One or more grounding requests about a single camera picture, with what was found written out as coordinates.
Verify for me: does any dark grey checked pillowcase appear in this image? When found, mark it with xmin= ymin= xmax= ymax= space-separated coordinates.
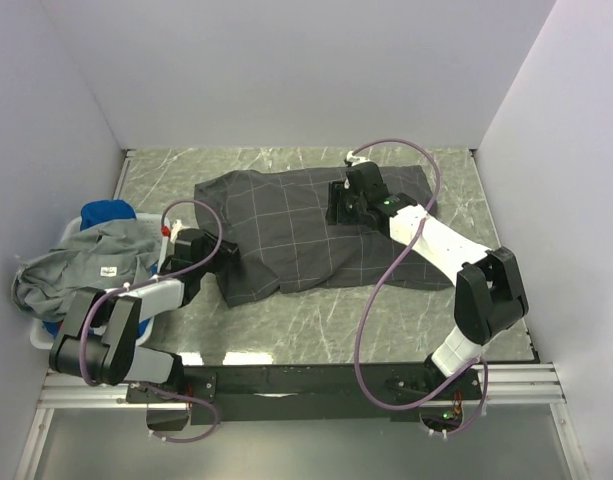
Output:
xmin=193 ymin=163 xmax=460 ymax=309

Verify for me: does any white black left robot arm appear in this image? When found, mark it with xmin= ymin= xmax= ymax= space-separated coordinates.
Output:
xmin=49 ymin=228 xmax=240 ymax=402

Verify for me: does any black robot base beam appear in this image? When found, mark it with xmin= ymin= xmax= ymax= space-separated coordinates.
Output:
xmin=126 ymin=362 xmax=483 ymax=431

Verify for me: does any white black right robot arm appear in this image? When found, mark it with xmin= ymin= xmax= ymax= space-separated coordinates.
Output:
xmin=326 ymin=155 xmax=529 ymax=399

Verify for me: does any grey button shirt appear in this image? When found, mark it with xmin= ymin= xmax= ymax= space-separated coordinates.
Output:
xmin=11 ymin=219 xmax=161 ymax=323

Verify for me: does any blue garment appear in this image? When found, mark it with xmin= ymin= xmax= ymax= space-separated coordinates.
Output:
xmin=42 ymin=200 xmax=137 ymax=340

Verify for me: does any white plastic laundry basket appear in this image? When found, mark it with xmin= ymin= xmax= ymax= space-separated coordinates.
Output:
xmin=29 ymin=213 xmax=167 ymax=351

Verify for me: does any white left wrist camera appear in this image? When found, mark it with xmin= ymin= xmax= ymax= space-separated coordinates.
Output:
xmin=161 ymin=219 xmax=186 ymax=244

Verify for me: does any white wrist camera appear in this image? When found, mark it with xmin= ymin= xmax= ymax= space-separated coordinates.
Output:
xmin=161 ymin=219 xmax=186 ymax=244
xmin=344 ymin=151 xmax=370 ymax=171

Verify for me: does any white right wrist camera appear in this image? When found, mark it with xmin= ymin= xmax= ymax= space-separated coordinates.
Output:
xmin=344 ymin=151 xmax=370 ymax=171

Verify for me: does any aluminium frame rail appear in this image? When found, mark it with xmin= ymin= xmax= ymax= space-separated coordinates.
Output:
xmin=15 ymin=363 xmax=588 ymax=479

